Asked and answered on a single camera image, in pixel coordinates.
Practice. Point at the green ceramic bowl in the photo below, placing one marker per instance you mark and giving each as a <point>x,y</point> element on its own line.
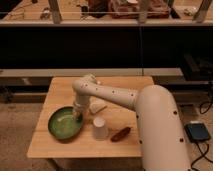
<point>62,125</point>

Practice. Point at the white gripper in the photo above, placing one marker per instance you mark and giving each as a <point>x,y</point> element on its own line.
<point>80,109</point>

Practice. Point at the white sponge block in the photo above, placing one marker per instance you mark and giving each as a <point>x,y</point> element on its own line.
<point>97,107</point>

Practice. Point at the wooden table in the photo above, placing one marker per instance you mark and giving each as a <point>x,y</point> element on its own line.
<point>60,94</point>

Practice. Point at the brown tray on bench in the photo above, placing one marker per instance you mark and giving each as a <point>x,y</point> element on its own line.
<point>131,9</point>

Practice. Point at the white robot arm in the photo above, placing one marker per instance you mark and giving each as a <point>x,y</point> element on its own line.
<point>160,131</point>

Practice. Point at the white paper cup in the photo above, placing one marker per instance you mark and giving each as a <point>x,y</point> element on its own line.
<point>99,129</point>

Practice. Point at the black foot pedal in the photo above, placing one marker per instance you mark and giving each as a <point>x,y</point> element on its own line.
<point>197,132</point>

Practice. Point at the long wooden workbench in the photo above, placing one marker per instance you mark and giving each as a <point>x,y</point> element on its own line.
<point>95,13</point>

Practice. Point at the brown sausage-shaped object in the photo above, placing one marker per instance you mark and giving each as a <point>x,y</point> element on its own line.
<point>121,134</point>

